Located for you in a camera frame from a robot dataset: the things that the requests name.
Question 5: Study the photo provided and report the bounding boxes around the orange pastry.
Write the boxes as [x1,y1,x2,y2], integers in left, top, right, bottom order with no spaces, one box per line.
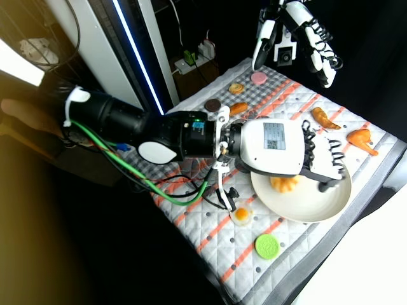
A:
[270,174,301,194]

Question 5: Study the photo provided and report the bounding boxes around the green cable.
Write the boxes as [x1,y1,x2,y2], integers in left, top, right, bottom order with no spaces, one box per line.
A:
[70,119,211,207]

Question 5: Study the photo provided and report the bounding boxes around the toy fried egg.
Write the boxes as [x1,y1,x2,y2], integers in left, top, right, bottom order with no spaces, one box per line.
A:
[229,203,254,227]

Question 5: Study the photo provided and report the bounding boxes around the white panel with blue light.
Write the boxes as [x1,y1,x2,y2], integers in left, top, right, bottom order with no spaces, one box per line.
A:
[46,0,181,116]

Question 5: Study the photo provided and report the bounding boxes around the white round plate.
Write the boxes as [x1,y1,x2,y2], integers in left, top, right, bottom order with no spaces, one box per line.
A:
[250,167,352,224]

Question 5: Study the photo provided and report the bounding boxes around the grey quilt with printed bear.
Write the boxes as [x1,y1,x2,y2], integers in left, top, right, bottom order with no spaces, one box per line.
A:
[122,57,400,305]

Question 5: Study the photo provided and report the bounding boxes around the green round toy cookie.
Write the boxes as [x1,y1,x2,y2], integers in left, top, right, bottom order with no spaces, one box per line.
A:
[254,233,281,261]

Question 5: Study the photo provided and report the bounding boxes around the dark chocolate sandwich toy cookie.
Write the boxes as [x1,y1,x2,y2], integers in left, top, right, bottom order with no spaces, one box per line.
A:
[204,98,223,112]

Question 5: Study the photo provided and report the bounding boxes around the brown toy bread roll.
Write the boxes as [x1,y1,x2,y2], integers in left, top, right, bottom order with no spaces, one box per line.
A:
[229,102,249,116]

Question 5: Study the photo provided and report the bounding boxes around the golden fried toy shrimp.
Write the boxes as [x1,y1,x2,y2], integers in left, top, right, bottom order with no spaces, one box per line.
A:
[310,107,341,131]

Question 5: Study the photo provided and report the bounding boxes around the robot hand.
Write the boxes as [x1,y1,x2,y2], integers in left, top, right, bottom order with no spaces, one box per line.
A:
[252,0,344,89]
[240,119,348,193]

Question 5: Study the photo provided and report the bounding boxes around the white power strip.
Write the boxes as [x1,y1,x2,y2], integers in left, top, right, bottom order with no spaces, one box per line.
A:
[173,40,217,76]

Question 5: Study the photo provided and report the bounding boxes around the orange toy drumstick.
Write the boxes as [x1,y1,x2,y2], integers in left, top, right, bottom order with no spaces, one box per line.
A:
[346,128,380,157]

